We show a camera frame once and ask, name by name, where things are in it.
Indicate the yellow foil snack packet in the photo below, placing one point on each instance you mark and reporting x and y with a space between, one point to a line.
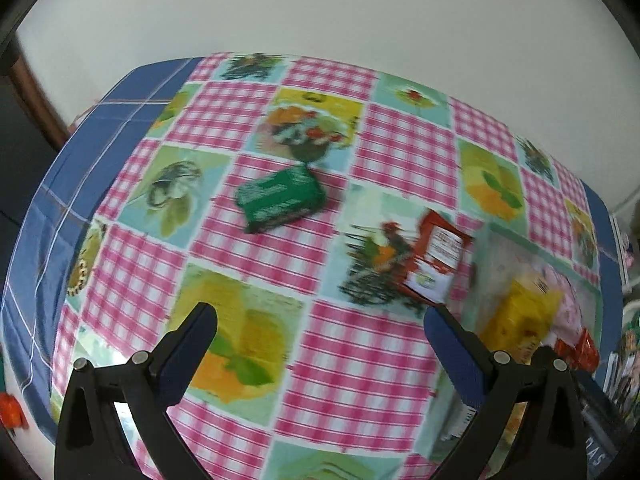
525 310

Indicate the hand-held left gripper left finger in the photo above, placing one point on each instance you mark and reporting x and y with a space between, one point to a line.
187 355

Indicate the white shelf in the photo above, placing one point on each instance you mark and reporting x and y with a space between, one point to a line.
629 280

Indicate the red white biscuit packet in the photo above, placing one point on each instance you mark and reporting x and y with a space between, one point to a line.
435 260

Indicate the red foil flower-print packet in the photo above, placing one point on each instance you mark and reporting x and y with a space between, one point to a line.
585 355

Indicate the green snack packet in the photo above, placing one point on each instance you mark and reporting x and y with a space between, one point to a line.
280 197

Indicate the brown wooden furniture edge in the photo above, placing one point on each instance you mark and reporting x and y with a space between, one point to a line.
42 105

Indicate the dark printed object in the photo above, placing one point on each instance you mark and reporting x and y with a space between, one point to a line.
597 425

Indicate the pink snack packet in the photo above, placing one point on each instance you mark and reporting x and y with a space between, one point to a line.
570 310

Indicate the teal cardboard box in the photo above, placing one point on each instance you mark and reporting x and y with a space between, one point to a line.
500 270

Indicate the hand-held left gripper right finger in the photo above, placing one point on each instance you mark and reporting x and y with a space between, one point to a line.
457 360

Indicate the orange object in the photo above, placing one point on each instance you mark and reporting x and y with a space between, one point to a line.
10 410

